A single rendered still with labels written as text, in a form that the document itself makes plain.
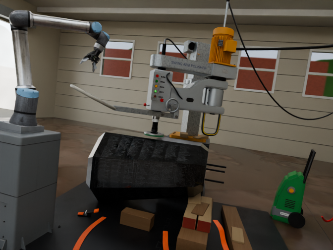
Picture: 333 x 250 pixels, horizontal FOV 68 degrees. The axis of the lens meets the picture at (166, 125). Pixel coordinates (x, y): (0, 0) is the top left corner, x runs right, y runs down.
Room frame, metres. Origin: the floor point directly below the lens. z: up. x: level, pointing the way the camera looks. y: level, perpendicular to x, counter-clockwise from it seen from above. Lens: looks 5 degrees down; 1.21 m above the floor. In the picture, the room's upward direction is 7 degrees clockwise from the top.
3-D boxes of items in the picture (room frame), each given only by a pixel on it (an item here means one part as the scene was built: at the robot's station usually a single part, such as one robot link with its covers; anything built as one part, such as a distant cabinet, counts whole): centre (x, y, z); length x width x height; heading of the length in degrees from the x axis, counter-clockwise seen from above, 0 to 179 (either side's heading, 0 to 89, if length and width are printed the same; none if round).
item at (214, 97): (2.83, -0.51, 1.32); 0.19 x 0.19 x 0.20
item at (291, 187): (2.81, -1.55, 0.43); 0.35 x 0.35 x 0.87; 65
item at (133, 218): (2.24, 0.17, 0.07); 0.30 x 0.12 x 0.12; 75
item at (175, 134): (3.46, -0.33, 0.76); 0.49 x 0.49 x 0.05; 80
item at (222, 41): (2.82, -0.51, 1.88); 0.31 x 0.28 x 0.40; 17
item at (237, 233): (2.09, -0.75, 0.12); 0.25 x 0.10 x 0.01; 167
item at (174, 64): (2.74, -0.21, 1.60); 0.96 x 0.25 x 0.17; 107
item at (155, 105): (2.66, 0.05, 1.30); 0.36 x 0.22 x 0.45; 107
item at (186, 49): (3.50, -0.19, 2.00); 0.20 x 0.18 x 0.15; 170
